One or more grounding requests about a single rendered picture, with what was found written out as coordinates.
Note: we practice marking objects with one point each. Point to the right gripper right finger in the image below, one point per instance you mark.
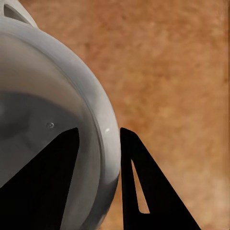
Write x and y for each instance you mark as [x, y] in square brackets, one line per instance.
[167, 210]

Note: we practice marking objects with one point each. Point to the coffee cup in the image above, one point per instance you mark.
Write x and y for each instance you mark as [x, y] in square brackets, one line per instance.
[46, 89]

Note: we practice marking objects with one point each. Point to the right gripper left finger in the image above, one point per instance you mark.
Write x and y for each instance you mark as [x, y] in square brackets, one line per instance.
[35, 198]

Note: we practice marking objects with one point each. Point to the countertop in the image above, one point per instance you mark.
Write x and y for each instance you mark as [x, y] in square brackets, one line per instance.
[165, 67]

